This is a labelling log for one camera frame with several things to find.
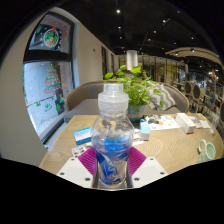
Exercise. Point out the light blue tissue pack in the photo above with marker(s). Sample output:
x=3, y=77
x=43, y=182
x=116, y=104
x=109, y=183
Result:
x=144, y=130

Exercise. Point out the clear plastic cup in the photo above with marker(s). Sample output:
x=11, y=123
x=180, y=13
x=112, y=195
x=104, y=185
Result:
x=215, y=124

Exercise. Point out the small white brown box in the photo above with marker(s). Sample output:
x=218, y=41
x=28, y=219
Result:
x=185, y=122

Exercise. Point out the group of dining chairs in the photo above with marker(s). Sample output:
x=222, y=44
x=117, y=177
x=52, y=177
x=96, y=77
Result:
x=200, y=95

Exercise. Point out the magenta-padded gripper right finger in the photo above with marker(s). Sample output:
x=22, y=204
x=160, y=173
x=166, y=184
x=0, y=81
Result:
x=143, y=168

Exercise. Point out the clear blue-label drink bottle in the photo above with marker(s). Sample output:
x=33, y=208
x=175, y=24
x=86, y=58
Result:
x=112, y=133

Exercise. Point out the curved grey sofa bench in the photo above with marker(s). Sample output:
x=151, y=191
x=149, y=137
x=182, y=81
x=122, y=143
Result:
x=85, y=100

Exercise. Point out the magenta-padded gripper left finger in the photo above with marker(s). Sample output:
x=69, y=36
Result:
x=80, y=168

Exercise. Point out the printed paper leaflet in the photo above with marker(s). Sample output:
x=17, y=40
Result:
x=163, y=122

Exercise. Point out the small blue white pack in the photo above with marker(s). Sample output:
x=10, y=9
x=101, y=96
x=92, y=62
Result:
x=82, y=135

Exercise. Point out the white cylindrical column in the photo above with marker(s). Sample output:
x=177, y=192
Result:
x=132, y=60

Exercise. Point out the green potted plant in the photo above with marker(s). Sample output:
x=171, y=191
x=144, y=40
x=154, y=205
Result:
x=136, y=88

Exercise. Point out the group of ceiling lights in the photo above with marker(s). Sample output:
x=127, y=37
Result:
x=163, y=21

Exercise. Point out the small sticker sheet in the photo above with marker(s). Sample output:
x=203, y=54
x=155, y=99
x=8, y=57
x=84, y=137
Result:
x=79, y=150

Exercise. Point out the pale green mug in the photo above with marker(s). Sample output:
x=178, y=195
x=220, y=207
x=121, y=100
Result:
x=208, y=151

